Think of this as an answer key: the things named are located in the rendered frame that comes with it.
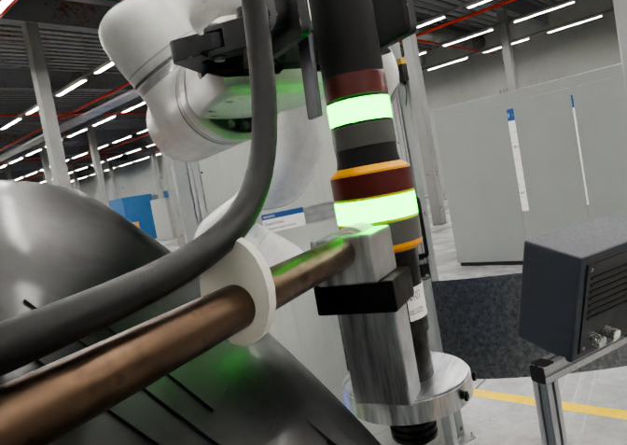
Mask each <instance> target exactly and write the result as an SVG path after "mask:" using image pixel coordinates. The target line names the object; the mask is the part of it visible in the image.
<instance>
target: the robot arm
mask: <svg viewBox="0 0 627 445"><path fill-rule="evenodd" d="M372 3H373V8H374V14H375V20H376V25H377V31H378V36H379V42H380V48H381V53H382V58H383V69H384V71H385V76H386V82H387V88H388V95H389V99H390V104H391V103H393V101H394V100H395V98H396V96H397V92H398V87H399V72H398V68H397V61H396V59H395V56H394V54H393V51H392V50H391V47H390V46H392V45H394V44H396V43H397V42H399V41H401V40H403V39H405V38H406V37H408V36H410V35H413V34H414V33H415V32H416V30H417V21H416V16H415V10H414V4H413V0H372ZM267 7H268V13H269V21H270V28H271V36H272V53H273V61H274V72H275V84H276V98H277V146H276V157H275V163H274V168H273V175H272V182H271V186H270V189H269V193H268V196H267V199H266V201H265V203H264V206H263V208H262V210H261V211H264V210H271V209H276V208H281V207H284V206H286V205H289V204H290V203H292V202H294V201H295V200H296V199H297V198H298V197H299V196H300V195H301V194H302V193H303V192H304V190H305V189H306V188H307V187H308V185H309V183H310V182H311V180H312V178H313V176H314V173H315V171H316V169H317V167H318V165H319V162H320V160H321V159H322V156H323V152H324V137H323V134H322V131H321V129H320V126H319V124H318V122H317V119H316V118H315V119H313V120H308V115H307V107H306V101H305V94H304V87H303V80H302V72H301V66H300V53H299V46H298V43H299V42H300V41H301V40H303V39H304V38H305V37H307V36H308V35H309V34H310V33H312V35H313V48H314V56H315V62H316V69H317V76H318V83H319V90H320V97H321V100H323V99H325V94H324V89H323V80H322V75H321V69H320V64H319V59H318V53H317V48H316V43H315V37H314V28H313V22H312V16H311V11H310V6H309V0H308V2H307V0H267ZM98 33H99V39H100V42H101V45H102V47H103V49H104V51H105V53H106V54H107V56H108V57H109V59H110V60H111V61H112V63H113V64H114V65H115V66H116V67H117V68H118V70H119V71H120V72H121V73H122V74H123V75H124V77H125V78H126V79H127V80H128V81H129V82H130V83H131V85H132V86H133V87H134V88H135V90H136V91H137V92H138V93H139V95H140V96H141V97H142V99H143V100H144V102H145V103H146V105H147V111H146V126H147V130H148V133H149V135H150V138H151V139H152V141H153V143H154V144H155V145H156V147H157V148H158V149H159V150H160V151H161V152H163V153H164V154H165V155H167V156H168V157H170V158H172V159H175V160H180V161H185V162H194V161H199V160H204V159H207V158H209V157H211V156H214V155H215V154H217V153H220V152H222V151H224V150H227V149H229V148H231V147H234V146H237V145H239V144H241V143H243V142H246V141H248V140H251V137H252V106H251V89H250V75H249V65H248V55H247V45H246V38H245V30H244V15H243V9H242V2H241V0H122V1H120V2H119V3H117V4H116V5H114V6H113V7H111V8H109V9H108V10H107V13H106V14H105V15H104V17H103V19H102V21H101V22H100V27H99V31H98ZM238 192H239V191H238ZM238 192H237V193H236V194H235V195H234V196H233V197H232V198H230V199H229V200H228V201H226V202H225V203H223V204H222V205H221V206H219V207H218V208H217V209H215V211H214V212H213V213H211V214H210V215H209V216H208V217H206V218H205V219H204V220H203V221H202V222H201V224H200V226H199V227H198V228H197V230H196V231H195V234H194V239H195V238H197V237H198V236H200V235H201V234H202V233H204V232H205V231H207V230H208V229H209V228H211V227H212V226H213V225H214V224H215V223H216V222H217V220H219V219H220V218H221V217H222V216H223V215H224V214H225V213H226V211H227V210H228V209H229V208H230V206H231V204H232V203H233V201H234V199H235V198H236V196H237V194H238ZM244 239H246V240H247V241H248V242H250V243H252V244H253V245H254V246H255V247H256V249H257V250H258V251H259V252H260V253H261V254H262V256H263V257H264V259H265V261H266V263H267V264H268V266H269V267H271V266H273V265H276V264H278V263H280V262H282V261H285V260H287V259H289V258H292V257H294V256H296V255H299V254H301V253H303V251H302V250H301V249H300V248H299V247H297V246H296V245H295V244H293V243H292V242H290V241H289V240H287V239H285V238H283V237H282V236H280V235H278V234H276V233H274V232H273V231H271V230H269V229H266V228H264V227H263V226H261V225H259V224H258V223H256V222H255V224H254V226H253V227H252V228H251V230H249V231H248V233H247V234H246V235H245V237H244Z"/></svg>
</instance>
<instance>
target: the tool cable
mask: <svg viewBox="0 0 627 445"><path fill-rule="evenodd" d="M241 2H242V9H243V15H244V30H245V38H246V45H247V55H248V65H249V75H250V89H251V106H252V137H251V146H250V154H249V160H248V164H247V169H246V172H245V176H244V181H243V183H242V185H241V187H240V190H239V192H238V194H237V196H236V198H235V199H234V201H233V203H232V204H231V206H230V208H229V209H228V210H227V211H226V213H225V214H224V215H223V216H222V217H221V218H220V219H219V220H217V222H216V223H215V224H214V225H213V226H212V227H211V228H209V229H208V230H207V231H205V232H204V233H202V234H201V235H200V236H198V237H197V238H195V239H194V240H192V241H191V242H189V243H187V244H185V245H183V246H182V247H180V248H178V249H176V250H175V251H173V252H172V253H170V254H168V255H166V256H164V257H161V258H159V259H156V260H154V261H152V262H150V263H148V264H146V265H145V266H143V267H141V268H139V269H136V270H134V271H130V272H128V273H125V274H123V275H121V276H119V277H117V278H115V279H112V280H110V281H107V282H105V283H103V284H100V285H97V286H95V287H92V288H89V289H87V290H84V291H81V292H79V293H76V294H74V295H72V296H69V297H66V298H64V299H60V300H57V301H54V302H52V303H50V304H47V305H45V306H42V307H39V308H36V309H34V310H31V311H29V312H26V313H22V314H19V315H16V316H13V317H10V318H8V319H6V320H3V321H0V377H1V376H3V375H6V374H8V373H9V372H11V371H13V370H16V369H19V368H21V367H24V366H26V365H28V364H30V363H32V362H35V361H36V360H38V359H40V358H42V357H45V356H47V355H50V354H52V353H55V352H57V351H59V350H61V349H62V348H64V347H66V346H68V345H70V344H72V343H74V342H77V341H80V340H82V339H84V338H86V337H88V336H89V335H91V334H93V333H96V332H98V331H100V330H102V329H104V328H106V327H109V326H111V325H113V324H115V323H116V322H118V321H120V320H122V319H124V318H125V317H127V316H129V315H131V314H133V313H136V312H138V311H140V310H142V309H144V308H145V307H146V306H148V305H150V304H152V303H154V302H156V301H158V300H159V299H162V298H164V297H165V296H167V295H169V294H170V293H172V292H174V291H175V290H176V289H178V288H179V287H181V286H183V285H185V284H187V283H189V282H190V281H192V280H193V279H195V278H196V277H198V276H199V275H200V287H201V296H202V297H203V296H205V295H207V294H210V293H212V292H214V291H217V290H218V289H220V288H222V287H225V286H227V285H239V286H241V287H243V288H244V289H245V290H247V292H248V293H249V294H250V295H251V297H252V299H253V301H254V303H255V307H256V313H255V318H254V320H253V322H252V323H251V325H250V326H249V327H246V328H245V329H243V330H241V331H240V332H238V333H236V334H234V335H233V336H231V337H229V338H228V339H227V341H229V342H230V343H232V344H235V345H239V346H247V345H250V344H254V343H255V342H257V341H259V340H260V339H261V338H262V337H263V336H264V335H265V334H266V333H267V332H269V330H270V328H271V325H272V322H273V320H274V315H275V308H276V296H275V286H274V282H273V279H272V274H271V270H270V268H269V266H268V264H267V263H266V261H265V259H264V257H263V256H262V254H261V253H260V252H259V251H258V250H257V249H256V247H255V246H254V245H253V244H252V243H250V242H248V241H247V240H246V239H244V237H245V235H246V234H247V233H248V231H249V230H251V228H252V227H253V226H254V224H255V222H256V221H257V219H258V216H259V214H260V212H261V210H262V208H263V206H264V203H265V201H266V199H267V196H268V193H269V189H270V186H271V182H272V175H273V168H274V163H275V157H276V146H277V98H276V84H275V72H274V61H273V53H272V36H271V28H270V21H269V13H268V7H267V0H241Z"/></svg>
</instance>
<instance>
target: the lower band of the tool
mask: <svg viewBox="0 0 627 445"><path fill-rule="evenodd" d="M407 166H410V164H409V163H407V162H406V161H404V160H392V161H387V162H381V163H375V164H371V165H365V166H360V167H355V168H350V169H345V170H340V171H337V172H336V173H335V174H334V175H332V176H331V177H330V180H333V179H339V178H344V177H349V176H355V175H361V174H370V173H375V172H380V171H385V170H391V169H396V168H401V167H407ZM413 190H414V188H411V189H407V190H402V191H399V192H394V193H389V194H383V195H379V196H373V197H367V198H362V199H356V200H350V201H342V202H335V204H340V203H348V202H361V201H366V200H372V199H378V198H382V197H388V196H393V195H397V194H402V193H406V192H410V191H413ZM417 215H418V212H417V213H416V214H413V215H410V216H403V217H400V218H395V219H391V220H385V221H381V222H375V223H369V224H371V225H372V226H373V225H380V224H384V223H390V222H395V221H399V220H403V219H407V218H410V217H414V216H417ZM422 240H423V239H422V237H420V238H419V239H416V240H414V241H411V242H407V243H401V244H397V245H393V247H394V253H397V252H401V251H405V250H409V249H412V248H413V247H416V246H417V245H419V244H420V242H421V241H422Z"/></svg>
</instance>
